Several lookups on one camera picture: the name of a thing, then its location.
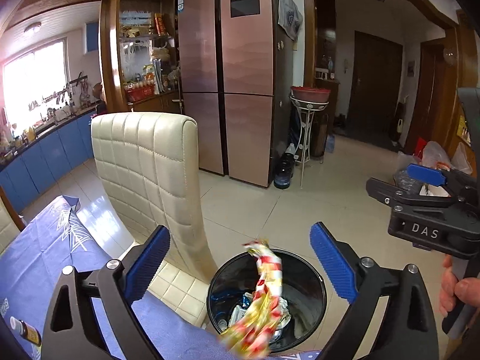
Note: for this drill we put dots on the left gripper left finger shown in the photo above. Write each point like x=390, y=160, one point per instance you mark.
x=72, y=330

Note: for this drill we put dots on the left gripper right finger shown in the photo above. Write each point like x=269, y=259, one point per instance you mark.
x=408, y=329

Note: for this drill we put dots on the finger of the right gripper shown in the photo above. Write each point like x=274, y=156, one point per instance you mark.
x=432, y=206
x=435, y=178

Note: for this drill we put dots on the checkered foil snack wrapper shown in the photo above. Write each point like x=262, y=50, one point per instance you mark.
x=249, y=337

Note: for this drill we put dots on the black round trash bin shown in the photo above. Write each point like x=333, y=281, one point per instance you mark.
x=303, y=292

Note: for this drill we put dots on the person's right hand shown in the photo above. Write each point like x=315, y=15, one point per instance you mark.
x=452, y=289

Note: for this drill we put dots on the plastic bag on floor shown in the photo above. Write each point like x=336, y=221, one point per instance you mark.
x=434, y=156

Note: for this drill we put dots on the brown medicine bottle white cap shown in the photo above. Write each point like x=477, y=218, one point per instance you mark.
x=26, y=331

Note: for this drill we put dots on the blue patterned tablecloth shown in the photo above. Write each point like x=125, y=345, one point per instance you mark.
x=31, y=266

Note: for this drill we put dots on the dark water jug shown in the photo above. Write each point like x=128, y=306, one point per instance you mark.
x=284, y=171

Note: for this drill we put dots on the dark wooden door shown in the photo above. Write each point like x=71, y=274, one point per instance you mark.
x=375, y=89

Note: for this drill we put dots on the white metal plant stand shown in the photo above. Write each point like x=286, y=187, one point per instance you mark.
x=306, y=111

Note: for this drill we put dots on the red basin on stand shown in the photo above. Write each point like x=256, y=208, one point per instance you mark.
x=305, y=94

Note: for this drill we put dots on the blue kitchen cabinets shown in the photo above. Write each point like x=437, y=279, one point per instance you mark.
x=46, y=160

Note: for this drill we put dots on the cream chair right side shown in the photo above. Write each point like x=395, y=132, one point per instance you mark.
x=148, y=163

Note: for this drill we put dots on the rose gold refrigerator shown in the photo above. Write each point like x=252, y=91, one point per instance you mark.
x=236, y=72

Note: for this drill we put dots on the grey cloth on refrigerator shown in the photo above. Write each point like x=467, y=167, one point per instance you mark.
x=289, y=18

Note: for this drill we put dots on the wooden display shelf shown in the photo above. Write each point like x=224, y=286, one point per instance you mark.
x=139, y=55

